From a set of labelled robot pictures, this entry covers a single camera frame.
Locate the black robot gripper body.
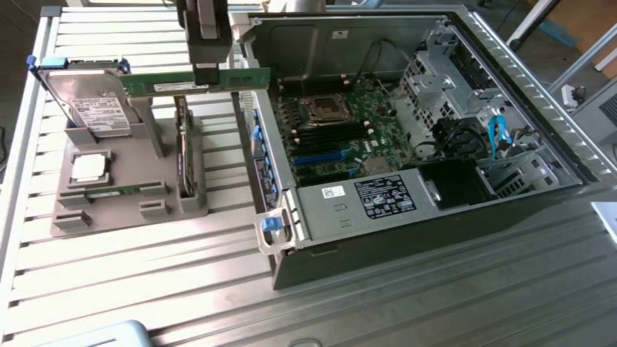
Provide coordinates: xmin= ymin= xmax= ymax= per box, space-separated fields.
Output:
xmin=181 ymin=0 xmax=232 ymax=67

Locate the green RAM stick with label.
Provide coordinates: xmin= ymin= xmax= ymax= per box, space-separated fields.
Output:
xmin=117 ymin=67 xmax=270 ymax=98

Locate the black RAM slot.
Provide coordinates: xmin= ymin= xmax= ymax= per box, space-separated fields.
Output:
xmin=278 ymin=79 xmax=357 ymax=90
xmin=294 ymin=127 xmax=374 ymax=137
xmin=294 ymin=132 xmax=376 ymax=143
xmin=292 ymin=121 xmax=372 ymax=132
xmin=297 ymin=137 xmax=378 ymax=149
xmin=281 ymin=87 xmax=358 ymax=98
xmin=280 ymin=83 xmax=357 ymax=94
xmin=277 ymin=74 xmax=356 ymax=85

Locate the green graphics card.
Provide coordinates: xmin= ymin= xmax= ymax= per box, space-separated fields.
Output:
xmin=173 ymin=95 xmax=200 ymax=200

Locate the silver hard disk with label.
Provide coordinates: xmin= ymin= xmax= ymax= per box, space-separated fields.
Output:
xmin=36 ymin=67 xmax=135 ymax=140

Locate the blue disk caddy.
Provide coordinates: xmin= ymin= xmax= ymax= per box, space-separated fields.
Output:
xmin=27 ymin=55 xmax=132 ymax=79

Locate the blue expansion slot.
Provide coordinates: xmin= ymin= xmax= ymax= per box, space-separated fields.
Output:
xmin=292 ymin=151 xmax=346 ymax=168

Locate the silver CPU chip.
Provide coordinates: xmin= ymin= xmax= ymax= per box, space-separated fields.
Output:
xmin=71 ymin=155 xmax=109 ymax=181

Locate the green motherboard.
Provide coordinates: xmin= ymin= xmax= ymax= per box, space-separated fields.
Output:
xmin=268 ymin=76 xmax=417 ymax=187

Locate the black expansion slot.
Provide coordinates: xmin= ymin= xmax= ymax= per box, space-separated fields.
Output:
xmin=294 ymin=169 xmax=358 ymax=184

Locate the grey parts rack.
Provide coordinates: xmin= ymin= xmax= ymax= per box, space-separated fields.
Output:
xmin=51 ymin=93 xmax=209 ymax=240

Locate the silver chipset heat sink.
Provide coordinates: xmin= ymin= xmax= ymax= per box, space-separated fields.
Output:
xmin=362 ymin=156 xmax=392 ymax=175

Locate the silver metal disk bay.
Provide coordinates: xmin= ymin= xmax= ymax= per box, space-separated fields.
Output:
xmin=398 ymin=49 xmax=493 ymax=122

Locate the grey power supply with labels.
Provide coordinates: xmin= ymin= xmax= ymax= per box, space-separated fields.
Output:
xmin=292 ymin=169 xmax=436 ymax=244

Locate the open black PC case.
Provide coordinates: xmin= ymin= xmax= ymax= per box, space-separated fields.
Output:
xmin=230 ymin=9 xmax=605 ymax=292

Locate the white power strip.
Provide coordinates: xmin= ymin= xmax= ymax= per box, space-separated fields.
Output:
xmin=560 ymin=84 xmax=581 ymax=108

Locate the blue grey plastic object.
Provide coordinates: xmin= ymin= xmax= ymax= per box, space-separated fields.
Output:
xmin=0 ymin=319 xmax=148 ymax=347

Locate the grey computer box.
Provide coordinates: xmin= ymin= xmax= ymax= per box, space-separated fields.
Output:
xmin=566 ymin=78 xmax=617 ymax=146

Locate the white box corner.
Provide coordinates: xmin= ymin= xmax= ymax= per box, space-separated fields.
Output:
xmin=589 ymin=200 xmax=617 ymax=233

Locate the CPU socket with metal frame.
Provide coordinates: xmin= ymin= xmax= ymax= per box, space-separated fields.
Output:
xmin=298 ymin=95 xmax=346 ymax=127

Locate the black looped wire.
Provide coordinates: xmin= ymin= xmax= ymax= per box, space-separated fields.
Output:
xmin=354 ymin=38 xmax=417 ymax=85

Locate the black power wire bundle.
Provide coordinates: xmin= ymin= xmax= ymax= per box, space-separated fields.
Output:
xmin=413 ymin=118 xmax=489 ymax=160

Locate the blue data wire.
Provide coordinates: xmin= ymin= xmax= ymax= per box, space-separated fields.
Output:
xmin=486 ymin=115 xmax=513 ymax=160

